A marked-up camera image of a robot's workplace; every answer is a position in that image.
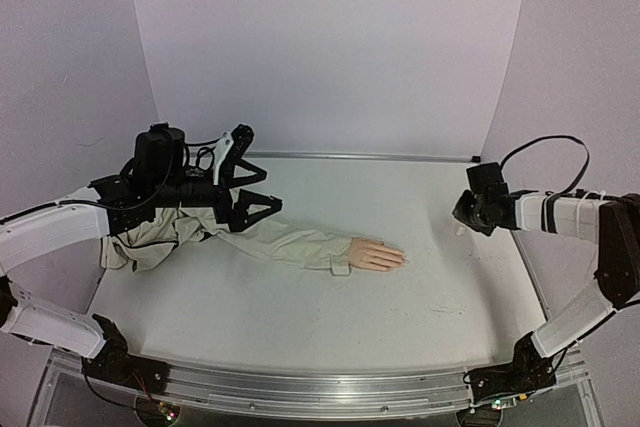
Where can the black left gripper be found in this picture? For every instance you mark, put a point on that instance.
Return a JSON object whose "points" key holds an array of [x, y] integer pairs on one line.
{"points": [[238, 215]]}

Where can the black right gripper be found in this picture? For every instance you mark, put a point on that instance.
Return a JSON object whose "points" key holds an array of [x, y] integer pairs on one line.
{"points": [[465, 209]]}

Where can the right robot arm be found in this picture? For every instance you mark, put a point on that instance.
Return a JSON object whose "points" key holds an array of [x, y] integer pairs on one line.
{"points": [[592, 272]]}

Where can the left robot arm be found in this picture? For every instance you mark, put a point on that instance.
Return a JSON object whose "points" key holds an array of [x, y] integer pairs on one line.
{"points": [[63, 234]]}

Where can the beige zip jacket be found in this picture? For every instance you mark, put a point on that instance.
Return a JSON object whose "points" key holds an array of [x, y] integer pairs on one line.
{"points": [[145, 247]]}

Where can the mannequin hand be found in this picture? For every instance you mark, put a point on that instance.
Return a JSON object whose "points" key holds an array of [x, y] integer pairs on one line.
{"points": [[372, 255]]}

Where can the aluminium rear table rail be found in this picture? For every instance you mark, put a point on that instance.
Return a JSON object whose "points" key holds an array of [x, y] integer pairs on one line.
{"points": [[363, 157]]}

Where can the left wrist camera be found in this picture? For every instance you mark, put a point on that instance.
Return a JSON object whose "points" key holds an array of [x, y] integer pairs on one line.
{"points": [[225, 153]]}

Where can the aluminium front table rail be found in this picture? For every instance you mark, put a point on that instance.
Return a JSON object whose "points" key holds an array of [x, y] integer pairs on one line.
{"points": [[322, 396]]}

